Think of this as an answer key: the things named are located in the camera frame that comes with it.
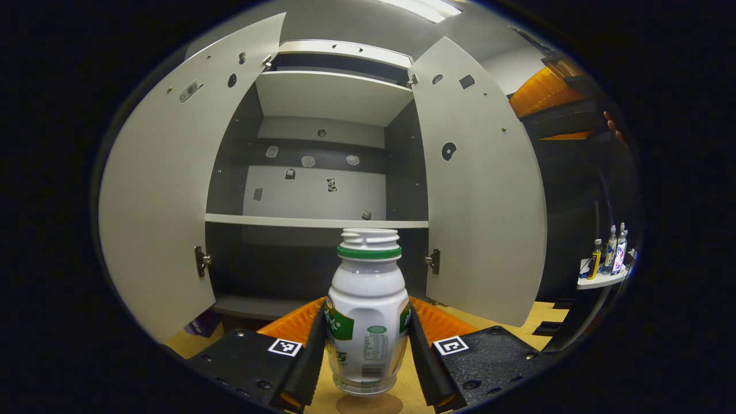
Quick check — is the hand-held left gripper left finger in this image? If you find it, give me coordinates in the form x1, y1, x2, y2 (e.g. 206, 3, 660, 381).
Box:
183, 297, 328, 413

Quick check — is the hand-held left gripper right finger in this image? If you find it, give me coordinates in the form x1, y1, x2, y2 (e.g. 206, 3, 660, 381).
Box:
407, 296, 557, 412

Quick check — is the white plastic bottle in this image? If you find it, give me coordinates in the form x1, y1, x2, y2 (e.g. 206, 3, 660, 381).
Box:
325, 228, 412, 397

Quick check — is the grey cabinet door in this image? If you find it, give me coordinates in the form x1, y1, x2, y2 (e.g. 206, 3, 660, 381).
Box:
407, 36, 548, 327
98, 13, 287, 344

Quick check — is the clear drink bottle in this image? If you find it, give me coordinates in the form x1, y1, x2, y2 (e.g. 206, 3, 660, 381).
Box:
602, 225, 618, 275

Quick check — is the pink label drink bottle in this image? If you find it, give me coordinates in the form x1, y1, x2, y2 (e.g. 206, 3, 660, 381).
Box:
611, 223, 629, 275

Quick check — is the yellow drink bottle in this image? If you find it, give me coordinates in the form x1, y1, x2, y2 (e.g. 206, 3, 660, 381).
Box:
586, 238, 603, 281

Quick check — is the grey cabinet drawer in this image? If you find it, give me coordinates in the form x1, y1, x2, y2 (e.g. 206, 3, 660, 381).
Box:
278, 39, 415, 68

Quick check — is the grey cabinet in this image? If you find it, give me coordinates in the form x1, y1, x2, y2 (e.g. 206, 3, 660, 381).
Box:
204, 39, 432, 321

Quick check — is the black backdrop cloth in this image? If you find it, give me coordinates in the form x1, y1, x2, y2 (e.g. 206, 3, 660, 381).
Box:
538, 138, 640, 300

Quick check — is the long ceiling light panel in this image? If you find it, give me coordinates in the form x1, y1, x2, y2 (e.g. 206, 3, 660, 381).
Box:
377, 0, 463, 24

